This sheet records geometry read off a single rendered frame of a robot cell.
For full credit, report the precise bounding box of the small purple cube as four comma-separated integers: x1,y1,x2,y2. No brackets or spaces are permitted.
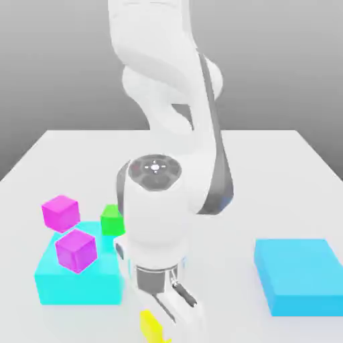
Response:
54,229,98,275

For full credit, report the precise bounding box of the small yellow cube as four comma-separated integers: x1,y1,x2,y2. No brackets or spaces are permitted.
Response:
139,310,172,343

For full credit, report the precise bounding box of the small magenta cube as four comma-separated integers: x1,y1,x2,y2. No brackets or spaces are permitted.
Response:
41,194,81,234

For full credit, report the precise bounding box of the large cyan box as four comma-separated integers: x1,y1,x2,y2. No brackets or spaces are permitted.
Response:
33,221,126,306

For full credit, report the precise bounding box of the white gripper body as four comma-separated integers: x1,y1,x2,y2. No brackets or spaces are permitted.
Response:
141,288,205,343

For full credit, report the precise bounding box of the small green cube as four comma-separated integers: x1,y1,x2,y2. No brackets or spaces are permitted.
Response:
100,204,126,236

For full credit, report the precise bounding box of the large blue box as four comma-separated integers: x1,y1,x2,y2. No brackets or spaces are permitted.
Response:
253,238,343,318

